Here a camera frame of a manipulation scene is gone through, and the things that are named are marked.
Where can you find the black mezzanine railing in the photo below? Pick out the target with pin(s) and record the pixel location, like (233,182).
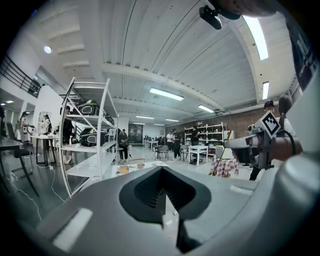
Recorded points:
(20,77)

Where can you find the geometric patterned tablecloth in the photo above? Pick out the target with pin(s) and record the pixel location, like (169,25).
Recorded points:
(150,167)

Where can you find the green black carrier bag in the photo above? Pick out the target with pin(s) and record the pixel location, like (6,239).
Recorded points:
(92,137)
(111,136)
(87,108)
(110,120)

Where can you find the wooden chair with brown seat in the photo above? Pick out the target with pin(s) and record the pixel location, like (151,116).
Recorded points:
(138,159)

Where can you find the tan round bowl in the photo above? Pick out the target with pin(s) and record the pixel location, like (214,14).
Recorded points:
(141,166)

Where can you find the black head-worn camera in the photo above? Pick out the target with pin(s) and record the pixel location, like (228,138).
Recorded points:
(212,17)

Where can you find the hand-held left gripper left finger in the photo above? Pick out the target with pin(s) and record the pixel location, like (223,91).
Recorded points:
(100,200)

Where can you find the white metal shelf rack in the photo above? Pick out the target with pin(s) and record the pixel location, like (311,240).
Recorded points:
(85,170)

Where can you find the person's right forearm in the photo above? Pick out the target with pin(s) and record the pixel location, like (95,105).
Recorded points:
(287,148)

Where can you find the red white checkered cloth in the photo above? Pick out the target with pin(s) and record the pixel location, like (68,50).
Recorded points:
(225,168)

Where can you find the ceiling light panel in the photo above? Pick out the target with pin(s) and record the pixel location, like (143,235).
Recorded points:
(265,90)
(256,37)
(166,94)
(206,108)

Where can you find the black chair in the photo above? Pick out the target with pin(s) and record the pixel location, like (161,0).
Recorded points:
(18,152)

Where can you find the small white table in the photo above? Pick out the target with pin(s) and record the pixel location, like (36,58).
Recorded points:
(198,149)

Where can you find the white storage shelf unit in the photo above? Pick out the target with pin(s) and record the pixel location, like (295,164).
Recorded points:
(210,135)

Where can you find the grey chair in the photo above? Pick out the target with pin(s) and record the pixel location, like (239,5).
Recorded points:
(183,150)
(162,150)

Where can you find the white box appliance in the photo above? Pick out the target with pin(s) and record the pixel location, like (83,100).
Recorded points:
(223,152)

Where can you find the white work table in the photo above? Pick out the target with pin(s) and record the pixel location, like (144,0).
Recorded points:
(45,137)

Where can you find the black metal table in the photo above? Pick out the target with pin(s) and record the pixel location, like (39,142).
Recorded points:
(10,143)

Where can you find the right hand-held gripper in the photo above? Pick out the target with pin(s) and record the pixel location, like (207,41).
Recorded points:
(262,147)

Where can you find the tan rectangular container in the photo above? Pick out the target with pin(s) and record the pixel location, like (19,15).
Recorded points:
(124,169)

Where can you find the round ceiling spot lamp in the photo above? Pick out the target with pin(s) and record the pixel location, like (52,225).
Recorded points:
(47,49)

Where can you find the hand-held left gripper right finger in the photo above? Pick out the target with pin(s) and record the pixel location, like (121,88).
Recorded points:
(220,195)

